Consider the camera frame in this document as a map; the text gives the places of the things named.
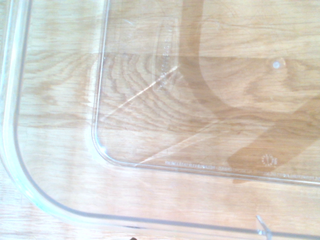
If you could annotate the clear plastic container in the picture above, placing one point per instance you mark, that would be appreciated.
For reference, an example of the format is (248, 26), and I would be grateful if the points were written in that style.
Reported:
(62, 150)

